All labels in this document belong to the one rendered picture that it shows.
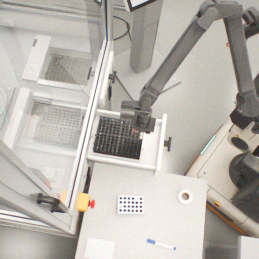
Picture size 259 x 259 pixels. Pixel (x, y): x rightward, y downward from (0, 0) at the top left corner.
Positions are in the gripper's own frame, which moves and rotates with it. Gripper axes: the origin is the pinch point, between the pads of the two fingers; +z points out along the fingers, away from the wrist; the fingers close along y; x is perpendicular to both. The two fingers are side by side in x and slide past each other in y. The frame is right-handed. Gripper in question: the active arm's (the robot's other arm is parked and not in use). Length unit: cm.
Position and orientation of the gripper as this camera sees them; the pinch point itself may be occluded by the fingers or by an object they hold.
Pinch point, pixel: (141, 131)
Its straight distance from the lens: 138.6
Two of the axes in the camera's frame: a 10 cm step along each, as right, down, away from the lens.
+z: -0.3, 4.1, 9.1
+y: 9.8, 2.0, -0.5
